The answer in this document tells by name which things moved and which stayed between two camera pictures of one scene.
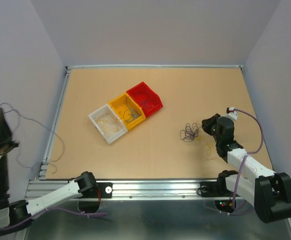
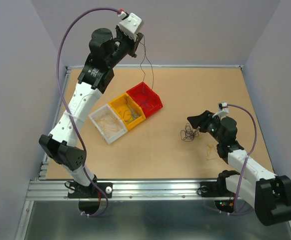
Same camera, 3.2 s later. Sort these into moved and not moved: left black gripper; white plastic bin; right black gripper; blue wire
Moved: left black gripper
Not moved: white plastic bin; blue wire; right black gripper
